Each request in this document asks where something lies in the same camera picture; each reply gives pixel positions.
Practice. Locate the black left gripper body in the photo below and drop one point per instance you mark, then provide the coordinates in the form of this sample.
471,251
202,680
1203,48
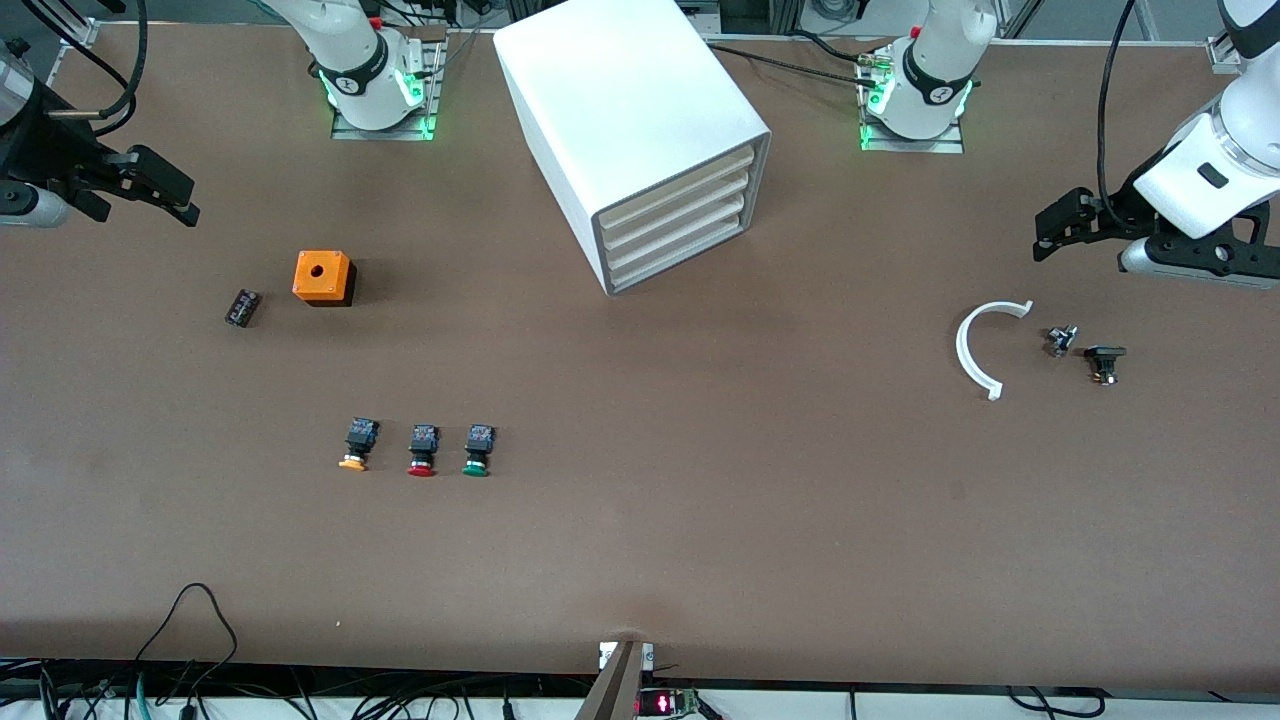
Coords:
1127,203

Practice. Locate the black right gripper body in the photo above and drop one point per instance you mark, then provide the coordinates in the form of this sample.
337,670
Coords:
42,143

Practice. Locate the green push button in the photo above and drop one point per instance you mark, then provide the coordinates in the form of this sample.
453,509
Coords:
478,445

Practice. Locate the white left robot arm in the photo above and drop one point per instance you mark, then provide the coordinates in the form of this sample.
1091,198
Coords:
1220,160

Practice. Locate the orange push button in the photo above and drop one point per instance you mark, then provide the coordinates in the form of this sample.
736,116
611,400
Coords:
359,437

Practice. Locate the red push button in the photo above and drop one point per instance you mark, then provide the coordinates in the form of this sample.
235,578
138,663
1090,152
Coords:
424,445

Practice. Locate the small grey metal part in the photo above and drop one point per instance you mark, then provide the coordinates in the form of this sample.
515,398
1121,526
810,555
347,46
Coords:
1061,340

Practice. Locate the small black terminal block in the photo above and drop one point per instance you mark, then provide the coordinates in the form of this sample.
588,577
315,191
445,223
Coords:
243,307

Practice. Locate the black knob part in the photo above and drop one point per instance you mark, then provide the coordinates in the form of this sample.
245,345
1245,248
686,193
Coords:
1104,358

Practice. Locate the orange box with hole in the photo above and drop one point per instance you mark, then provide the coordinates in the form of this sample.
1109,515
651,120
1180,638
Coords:
320,275

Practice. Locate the white curved plastic part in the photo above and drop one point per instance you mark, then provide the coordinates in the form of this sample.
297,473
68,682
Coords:
962,345

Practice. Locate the small device with red display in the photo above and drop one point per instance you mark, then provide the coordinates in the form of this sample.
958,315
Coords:
660,703

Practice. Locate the aluminium frame profile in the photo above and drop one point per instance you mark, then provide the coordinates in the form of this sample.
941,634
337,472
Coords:
1218,50
80,38

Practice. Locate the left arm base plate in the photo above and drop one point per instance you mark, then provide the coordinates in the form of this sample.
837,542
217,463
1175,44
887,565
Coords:
930,145

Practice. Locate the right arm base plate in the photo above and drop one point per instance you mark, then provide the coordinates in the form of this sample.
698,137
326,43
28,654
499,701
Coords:
430,90

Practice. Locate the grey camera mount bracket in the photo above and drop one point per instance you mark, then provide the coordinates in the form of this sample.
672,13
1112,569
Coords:
620,690

